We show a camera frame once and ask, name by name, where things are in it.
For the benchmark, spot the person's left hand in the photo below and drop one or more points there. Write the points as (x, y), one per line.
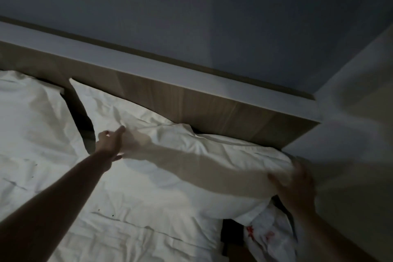
(109, 146)

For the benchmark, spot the person's right hand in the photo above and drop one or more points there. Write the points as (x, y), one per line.
(299, 191)

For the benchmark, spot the white pillow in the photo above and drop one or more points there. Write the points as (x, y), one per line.
(190, 160)
(37, 117)

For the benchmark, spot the white neighbouring bed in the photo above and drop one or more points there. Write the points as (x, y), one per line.
(107, 225)

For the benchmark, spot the person's left forearm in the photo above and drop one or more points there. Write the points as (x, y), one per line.
(46, 209)

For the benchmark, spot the person's right forearm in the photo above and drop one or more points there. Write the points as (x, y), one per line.
(328, 240)

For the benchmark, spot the white bag with red print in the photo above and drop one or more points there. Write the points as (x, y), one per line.
(270, 237)

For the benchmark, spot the wooden headboard with ledge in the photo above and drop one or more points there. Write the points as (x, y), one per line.
(169, 93)

